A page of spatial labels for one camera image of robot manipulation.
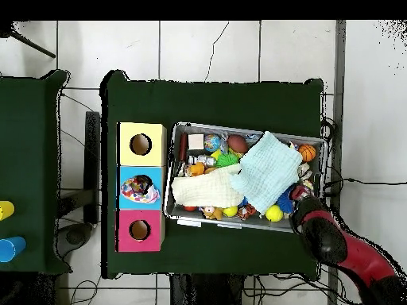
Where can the polka dot cloth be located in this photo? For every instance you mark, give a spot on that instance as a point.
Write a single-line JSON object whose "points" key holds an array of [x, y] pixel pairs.
{"points": [[149, 196], [309, 185]]}

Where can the mint green waffle cloth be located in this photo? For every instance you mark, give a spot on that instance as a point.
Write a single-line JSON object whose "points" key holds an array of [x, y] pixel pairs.
{"points": [[270, 171]]}

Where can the silver mesh bin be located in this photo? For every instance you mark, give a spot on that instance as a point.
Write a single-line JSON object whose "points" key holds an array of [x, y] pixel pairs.
{"points": [[222, 222]]}

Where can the wooden box with three holes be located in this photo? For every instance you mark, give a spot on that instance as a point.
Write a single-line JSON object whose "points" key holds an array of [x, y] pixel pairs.
{"points": [[127, 157]]}

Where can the blue spiky ball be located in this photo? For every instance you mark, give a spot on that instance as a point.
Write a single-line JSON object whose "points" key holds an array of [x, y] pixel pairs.
{"points": [[286, 201]]}

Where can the yellow ball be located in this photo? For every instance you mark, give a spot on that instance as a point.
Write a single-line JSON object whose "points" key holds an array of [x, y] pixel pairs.
{"points": [[274, 213]]}

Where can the orange toy basketball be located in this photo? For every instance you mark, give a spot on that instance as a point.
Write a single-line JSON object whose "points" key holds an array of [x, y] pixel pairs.
{"points": [[307, 152]]}

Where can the brown toy football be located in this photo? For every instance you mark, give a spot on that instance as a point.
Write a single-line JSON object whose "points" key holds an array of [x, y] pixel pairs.
{"points": [[237, 143]]}

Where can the green spiky ball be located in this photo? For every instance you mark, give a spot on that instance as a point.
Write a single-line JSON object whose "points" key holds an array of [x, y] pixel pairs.
{"points": [[227, 159]]}

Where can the cream waffle cloth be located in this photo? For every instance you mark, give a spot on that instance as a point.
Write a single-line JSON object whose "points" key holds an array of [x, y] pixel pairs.
{"points": [[203, 190]]}

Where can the globe print ball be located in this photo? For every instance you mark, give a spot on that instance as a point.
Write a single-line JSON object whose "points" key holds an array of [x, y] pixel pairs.
{"points": [[212, 142]]}

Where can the plain wooden cube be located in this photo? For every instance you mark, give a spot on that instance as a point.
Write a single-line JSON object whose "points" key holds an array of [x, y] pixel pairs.
{"points": [[195, 141]]}

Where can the dark green tablecloth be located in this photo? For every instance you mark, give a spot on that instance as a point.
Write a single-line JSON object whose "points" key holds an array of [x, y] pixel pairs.
{"points": [[28, 143], [222, 101]]}

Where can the yellow cylinder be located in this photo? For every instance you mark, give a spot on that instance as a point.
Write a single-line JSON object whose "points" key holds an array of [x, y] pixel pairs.
{"points": [[6, 210]]}

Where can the blue cylinder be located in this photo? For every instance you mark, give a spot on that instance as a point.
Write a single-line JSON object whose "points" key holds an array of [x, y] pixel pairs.
{"points": [[11, 249]]}

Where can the black tripod leg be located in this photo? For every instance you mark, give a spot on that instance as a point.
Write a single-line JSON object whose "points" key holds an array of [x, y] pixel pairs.
{"points": [[31, 45]]}

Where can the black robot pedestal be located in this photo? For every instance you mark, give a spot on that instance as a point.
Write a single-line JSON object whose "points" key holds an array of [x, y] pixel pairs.
{"points": [[206, 292]]}

